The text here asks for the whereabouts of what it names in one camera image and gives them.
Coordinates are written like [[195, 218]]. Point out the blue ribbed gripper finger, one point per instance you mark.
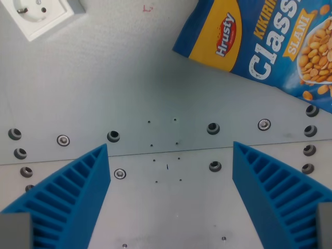
[[256, 186], [77, 202]]

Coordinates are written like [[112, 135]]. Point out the gray plastic hole bushing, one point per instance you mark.
[[14, 134], [307, 168], [28, 187], [113, 136], [213, 128], [310, 130], [312, 111], [309, 150], [215, 166], [26, 171], [20, 153]]

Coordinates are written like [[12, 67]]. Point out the silver hex screw with washer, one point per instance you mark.
[[119, 173], [63, 140], [264, 124]]

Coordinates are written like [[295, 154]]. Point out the blue Hrusty peanut bag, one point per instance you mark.
[[259, 39]]

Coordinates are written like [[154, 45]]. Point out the white power socket gray base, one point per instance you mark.
[[33, 18]]

